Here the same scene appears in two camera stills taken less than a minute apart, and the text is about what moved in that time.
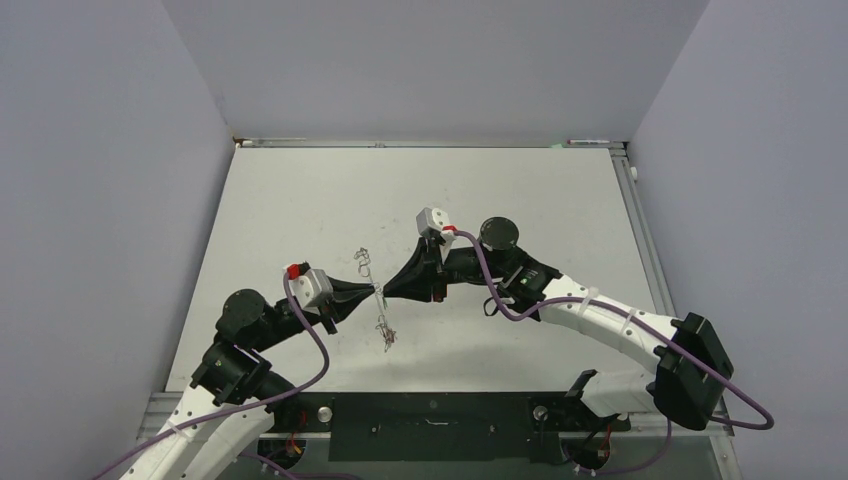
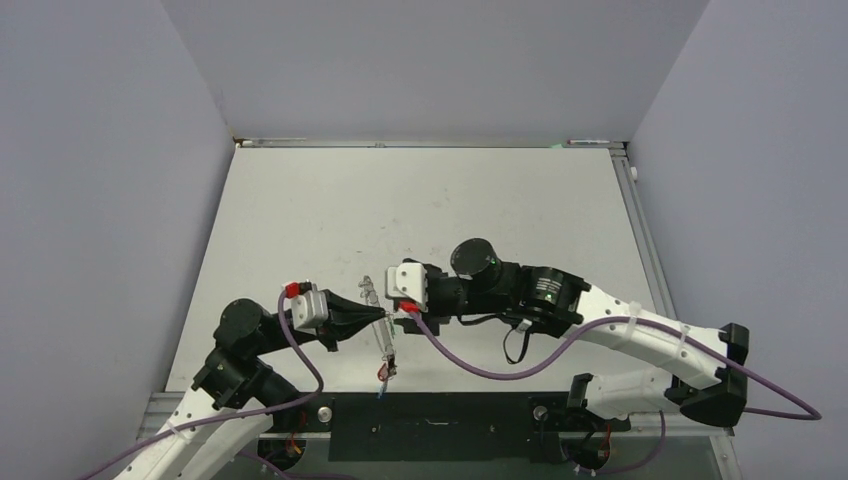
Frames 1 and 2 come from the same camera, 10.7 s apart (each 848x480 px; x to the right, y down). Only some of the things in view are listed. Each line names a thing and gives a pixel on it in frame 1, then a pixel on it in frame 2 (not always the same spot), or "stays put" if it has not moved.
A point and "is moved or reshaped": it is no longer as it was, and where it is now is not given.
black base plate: x=435 y=427 stays put
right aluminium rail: x=660 y=294 stays put
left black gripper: x=342 y=289 -> x=339 y=323
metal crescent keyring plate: x=388 y=335 is moved or reshaped
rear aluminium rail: x=283 y=142 stays put
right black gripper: x=422 y=277 -> x=430 y=318
